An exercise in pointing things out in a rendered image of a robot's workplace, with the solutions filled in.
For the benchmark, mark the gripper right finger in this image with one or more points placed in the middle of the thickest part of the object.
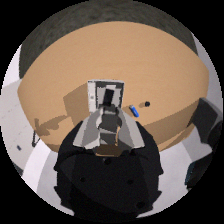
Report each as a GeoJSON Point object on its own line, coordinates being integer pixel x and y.
{"type": "Point", "coordinates": [134, 137]}

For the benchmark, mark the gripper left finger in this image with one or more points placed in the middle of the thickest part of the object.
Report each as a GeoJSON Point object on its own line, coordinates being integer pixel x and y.
{"type": "Point", "coordinates": [85, 135]}

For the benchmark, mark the blue battery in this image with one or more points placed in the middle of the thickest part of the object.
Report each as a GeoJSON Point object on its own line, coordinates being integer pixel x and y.
{"type": "Point", "coordinates": [134, 111]}

